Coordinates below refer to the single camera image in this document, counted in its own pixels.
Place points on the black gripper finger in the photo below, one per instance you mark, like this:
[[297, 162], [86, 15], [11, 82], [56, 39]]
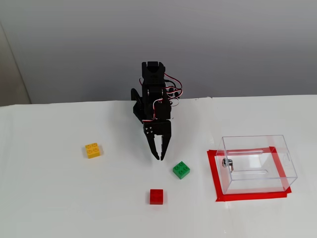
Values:
[[149, 135], [165, 145]]

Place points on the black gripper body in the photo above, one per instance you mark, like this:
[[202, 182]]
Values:
[[161, 128]]

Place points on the yellow lego brick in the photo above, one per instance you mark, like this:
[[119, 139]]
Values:
[[93, 150]]

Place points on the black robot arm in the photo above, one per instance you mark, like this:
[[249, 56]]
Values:
[[152, 74]]

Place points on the green lego brick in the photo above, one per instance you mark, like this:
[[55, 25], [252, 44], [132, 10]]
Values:
[[181, 169]]

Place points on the red lego brick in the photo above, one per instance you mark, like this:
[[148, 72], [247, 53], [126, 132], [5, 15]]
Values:
[[156, 197]]

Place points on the silver box lock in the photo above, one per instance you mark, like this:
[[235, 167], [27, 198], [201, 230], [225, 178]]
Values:
[[226, 163]]

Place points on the transparent plastic box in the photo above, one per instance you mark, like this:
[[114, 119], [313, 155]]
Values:
[[260, 183]]

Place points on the black table clamp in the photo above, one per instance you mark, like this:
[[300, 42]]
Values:
[[135, 95]]

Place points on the red tape frame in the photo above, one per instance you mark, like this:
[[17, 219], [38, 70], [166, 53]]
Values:
[[247, 197]]

